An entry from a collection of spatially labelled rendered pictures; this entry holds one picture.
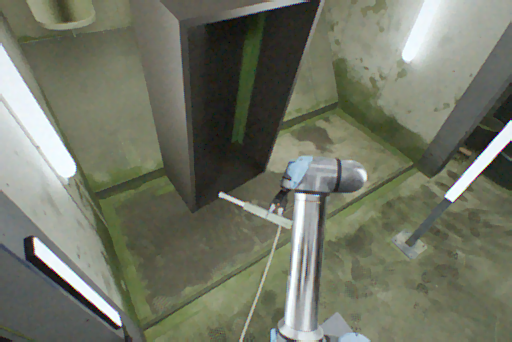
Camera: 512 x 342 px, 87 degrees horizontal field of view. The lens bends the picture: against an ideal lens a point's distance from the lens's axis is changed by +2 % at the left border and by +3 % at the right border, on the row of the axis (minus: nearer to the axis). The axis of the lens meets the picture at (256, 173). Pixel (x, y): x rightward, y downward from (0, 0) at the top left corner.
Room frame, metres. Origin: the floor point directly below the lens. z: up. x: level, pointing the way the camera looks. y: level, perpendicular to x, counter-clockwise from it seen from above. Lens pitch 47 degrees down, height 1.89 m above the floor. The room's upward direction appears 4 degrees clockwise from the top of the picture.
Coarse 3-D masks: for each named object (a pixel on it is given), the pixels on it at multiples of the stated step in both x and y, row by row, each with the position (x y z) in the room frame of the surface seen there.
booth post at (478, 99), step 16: (496, 48) 1.97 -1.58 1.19; (496, 64) 1.92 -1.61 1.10; (480, 80) 1.94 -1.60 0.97; (496, 80) 1.87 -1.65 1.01; (464, 96) 1.97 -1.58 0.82; (480, 96) 1.89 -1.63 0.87; (496, 96) 1.88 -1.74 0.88; (464, 112) 1.91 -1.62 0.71; (480, 112) 1.84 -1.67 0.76; (448, 128) 1.94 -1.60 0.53; (464, 128) 1.86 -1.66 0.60; (432, 144) 1.96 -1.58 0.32; (448, 144) 1.88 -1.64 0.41; (432, 160) 1.90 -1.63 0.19; (448, 160) 1.91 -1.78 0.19; (432, 176) 1.84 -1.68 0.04
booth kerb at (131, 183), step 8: (328, 104) 2.78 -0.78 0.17; (336, 104) 2.86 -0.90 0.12; (312, 112) 2.63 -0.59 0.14; (320, 112) 2.71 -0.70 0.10; (288, 120) 2.43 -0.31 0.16; (296, 120) 2.50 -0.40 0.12; (304, 120) 2.57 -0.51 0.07; (280, 128) 2.37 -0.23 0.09; (160, 168) 1.60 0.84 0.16; (136, 176) 1.48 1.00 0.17; (144, 176) 1.51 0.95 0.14; (152, 176) 1.55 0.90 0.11; (160, 176) 1.59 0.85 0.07; (120, 184) 1.40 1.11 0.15; (128, 184) 1.43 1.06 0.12; (136, 184) 1.47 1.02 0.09; (96, 192) 1.30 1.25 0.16; (104, 192) 1.33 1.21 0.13; (112, 192) 1.35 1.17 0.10; (120, 192) 1.38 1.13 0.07
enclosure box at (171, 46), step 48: (144, 0) 0.93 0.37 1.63; (192, 0) 0.88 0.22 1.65; (240, 0) 0.94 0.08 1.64; (288, 0) 1.04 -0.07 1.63; (144, 48) 1.01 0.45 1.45; (192, 48) 1.23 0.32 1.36; (240, 48) 1.43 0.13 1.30; (288, 48) 1.29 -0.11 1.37; (192, 96) 1.27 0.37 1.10; (240, 96) 1.52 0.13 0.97; (288, 96) 1.23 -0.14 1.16; (192, 144) 0.86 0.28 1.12; (240, 144) 1.57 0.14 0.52; (192, 192) 0.92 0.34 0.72
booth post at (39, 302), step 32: (0, 192) 0.38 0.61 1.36; (0, 224) 0.29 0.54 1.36; (32, 224) 0.38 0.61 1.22; (0, 256) 0.24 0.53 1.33; (64, 256) 0.38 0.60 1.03; (0, 288) 0.21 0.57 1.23; (32, 288) 0.23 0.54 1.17; (96, 288) 0.37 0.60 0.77; (0, 320) 0.17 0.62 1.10; (32, 320) 0.19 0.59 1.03; (64, 320) 0.21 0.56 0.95; (96, 320) 0.24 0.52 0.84; (128, 320) 0.37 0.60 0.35
